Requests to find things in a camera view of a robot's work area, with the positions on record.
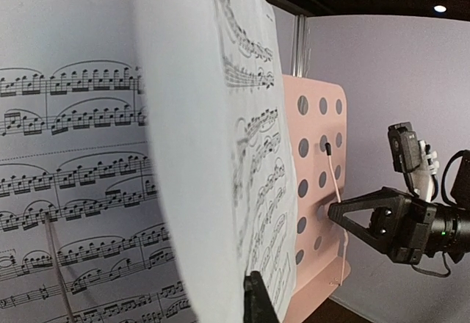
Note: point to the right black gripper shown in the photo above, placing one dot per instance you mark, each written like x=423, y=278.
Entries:
x=389, y=221

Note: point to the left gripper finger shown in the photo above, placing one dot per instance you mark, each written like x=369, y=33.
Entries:
x=257, y=304

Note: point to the pink perforated music stand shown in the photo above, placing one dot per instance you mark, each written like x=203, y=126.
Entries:
x=317, y=117

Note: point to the sheet music page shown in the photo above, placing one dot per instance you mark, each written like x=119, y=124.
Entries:
x=220, y=142
x=82, y=235

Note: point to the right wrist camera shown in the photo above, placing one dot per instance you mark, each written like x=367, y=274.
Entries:
x=415, y=160

